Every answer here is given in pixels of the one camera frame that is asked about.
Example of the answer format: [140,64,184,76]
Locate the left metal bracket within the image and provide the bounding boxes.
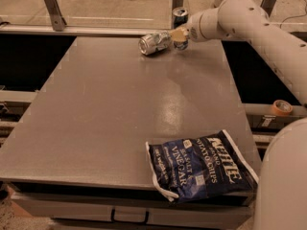
[44,0,67,32]

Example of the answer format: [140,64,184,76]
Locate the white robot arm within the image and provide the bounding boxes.
[171,0,307,230]

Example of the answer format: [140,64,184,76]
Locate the right metal bracket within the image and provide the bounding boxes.
[260,0,277,16]

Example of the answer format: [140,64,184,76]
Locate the blue redbull can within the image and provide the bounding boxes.
[173,7,188,50]

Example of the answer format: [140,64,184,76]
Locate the silver can lying down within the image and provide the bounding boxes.
[138,31,172,56]

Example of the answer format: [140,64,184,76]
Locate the blue kettle chip bag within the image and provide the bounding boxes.
[146,129,259,203]

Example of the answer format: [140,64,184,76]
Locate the black drawer handle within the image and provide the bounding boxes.
[110,208,150,224]

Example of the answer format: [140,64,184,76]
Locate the orange tape roll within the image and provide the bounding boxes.
[272,100,293,116]

